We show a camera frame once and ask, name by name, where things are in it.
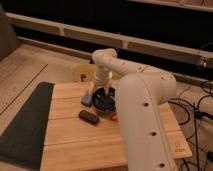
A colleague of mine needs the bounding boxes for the dark ceramic bowl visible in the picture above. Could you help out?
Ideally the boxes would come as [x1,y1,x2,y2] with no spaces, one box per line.
[92,88,115,113]

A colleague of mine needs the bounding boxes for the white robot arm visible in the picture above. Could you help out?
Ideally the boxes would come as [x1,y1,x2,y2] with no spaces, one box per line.
[92,49,177,171]

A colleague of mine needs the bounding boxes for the black rectangular case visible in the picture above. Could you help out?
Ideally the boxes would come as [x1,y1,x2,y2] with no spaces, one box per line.
[79,110,99,125]

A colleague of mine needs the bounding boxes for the orange-red carrot toy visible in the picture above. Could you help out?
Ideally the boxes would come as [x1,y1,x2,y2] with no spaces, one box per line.
[111,114,118,121]

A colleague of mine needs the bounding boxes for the dark grey floor mat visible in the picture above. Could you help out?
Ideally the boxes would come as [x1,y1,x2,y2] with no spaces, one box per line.
[0,82,54,169]

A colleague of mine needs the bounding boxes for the black floor cables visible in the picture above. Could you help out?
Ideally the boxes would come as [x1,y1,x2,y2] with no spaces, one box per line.
[168,78,213,171]

